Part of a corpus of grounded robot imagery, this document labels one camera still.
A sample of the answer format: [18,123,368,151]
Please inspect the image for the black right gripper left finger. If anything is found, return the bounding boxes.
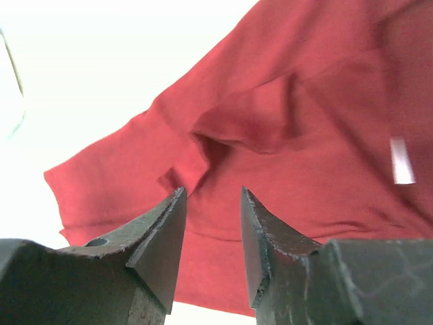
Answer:
[1,188,187,324]

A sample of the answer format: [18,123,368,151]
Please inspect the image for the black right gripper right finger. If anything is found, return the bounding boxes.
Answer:
[240,188,432,325]

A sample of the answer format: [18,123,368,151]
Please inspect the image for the dark red t shirt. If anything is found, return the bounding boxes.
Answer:
[44,1,432,316]

